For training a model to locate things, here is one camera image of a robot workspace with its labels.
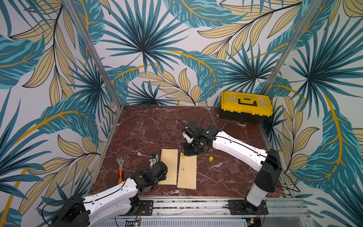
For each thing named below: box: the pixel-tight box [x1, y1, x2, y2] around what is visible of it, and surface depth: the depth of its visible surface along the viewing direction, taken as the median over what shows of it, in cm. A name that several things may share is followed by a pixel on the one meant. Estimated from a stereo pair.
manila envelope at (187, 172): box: [177, 152, 198, 190], surface depth 87 cm
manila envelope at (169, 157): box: [157, 148, 179, 185], surface depth 91 cm
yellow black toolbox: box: [219, 90, 274, 125], surface depth 102 cm
